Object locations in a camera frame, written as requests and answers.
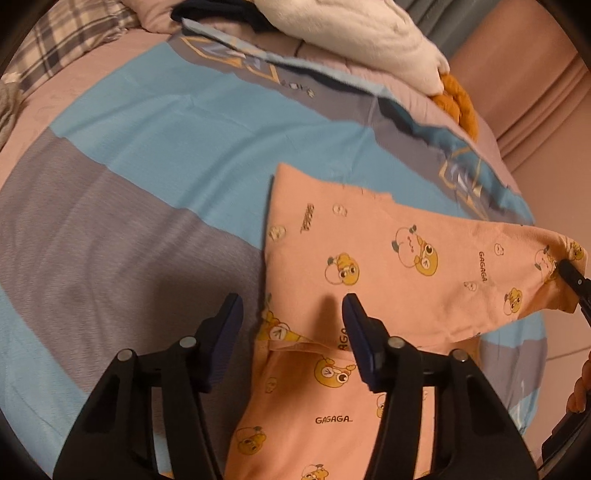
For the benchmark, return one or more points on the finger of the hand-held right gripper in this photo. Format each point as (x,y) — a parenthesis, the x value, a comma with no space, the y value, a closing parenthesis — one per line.
(575,279)

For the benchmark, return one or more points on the grey plaid pillow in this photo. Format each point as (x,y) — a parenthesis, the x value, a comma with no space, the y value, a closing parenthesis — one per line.
(69,41)

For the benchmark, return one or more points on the blue grey curtain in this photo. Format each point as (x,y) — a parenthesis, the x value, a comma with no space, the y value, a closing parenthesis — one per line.
(438,23)

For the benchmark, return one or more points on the person's right hand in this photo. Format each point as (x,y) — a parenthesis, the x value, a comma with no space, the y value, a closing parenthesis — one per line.
(579,383)

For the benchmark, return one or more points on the pink cartoon print pajama top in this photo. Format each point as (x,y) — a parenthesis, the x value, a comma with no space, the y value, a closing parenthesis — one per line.
(406,277)

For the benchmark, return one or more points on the pink curtain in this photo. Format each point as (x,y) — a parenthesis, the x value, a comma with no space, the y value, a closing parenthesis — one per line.
(531,92)

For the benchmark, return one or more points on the white plush goose toy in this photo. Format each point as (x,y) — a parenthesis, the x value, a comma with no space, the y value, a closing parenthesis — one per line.
(369,41)

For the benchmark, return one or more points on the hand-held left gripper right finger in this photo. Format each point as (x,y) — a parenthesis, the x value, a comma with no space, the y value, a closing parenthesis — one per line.
(358,332)

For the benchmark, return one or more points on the dark navy garment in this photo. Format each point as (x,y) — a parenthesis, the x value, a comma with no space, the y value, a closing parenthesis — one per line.
(217,11)

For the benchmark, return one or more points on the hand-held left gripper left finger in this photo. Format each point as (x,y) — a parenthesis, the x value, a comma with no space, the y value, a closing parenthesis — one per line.
(226,323)

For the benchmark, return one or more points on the blue grey striped duvet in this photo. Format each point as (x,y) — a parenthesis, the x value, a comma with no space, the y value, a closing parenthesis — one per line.
(138,184)

